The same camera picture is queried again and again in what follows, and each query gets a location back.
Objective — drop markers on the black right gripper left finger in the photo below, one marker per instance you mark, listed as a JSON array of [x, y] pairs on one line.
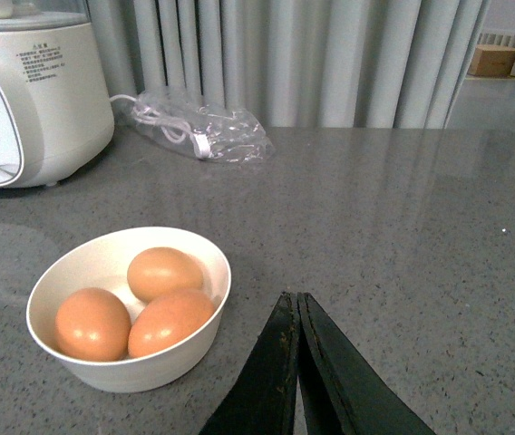
[[263, 398]]

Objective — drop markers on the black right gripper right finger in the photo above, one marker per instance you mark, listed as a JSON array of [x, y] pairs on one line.
[[341, 392]]

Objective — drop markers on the brown egg bowl front right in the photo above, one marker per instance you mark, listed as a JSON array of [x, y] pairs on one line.
[[167, 320]]

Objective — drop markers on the pale brown egg bowl back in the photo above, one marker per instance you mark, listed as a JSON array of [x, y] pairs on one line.
[[159, 270]]

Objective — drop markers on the brown egg bowl front left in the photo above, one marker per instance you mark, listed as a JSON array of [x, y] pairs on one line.
[[92, 324]]

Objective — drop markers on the cardboard box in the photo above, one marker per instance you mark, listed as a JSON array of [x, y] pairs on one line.
[[492, 61]]

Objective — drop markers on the white round bowl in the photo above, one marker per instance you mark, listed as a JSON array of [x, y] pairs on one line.
[[103, 262]]

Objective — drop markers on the clear plastic bag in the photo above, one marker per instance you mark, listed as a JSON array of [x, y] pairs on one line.
[[184, 123]]

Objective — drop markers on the white Joyoung blender appliance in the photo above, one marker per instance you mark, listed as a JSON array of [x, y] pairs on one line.
[[55, 112]]

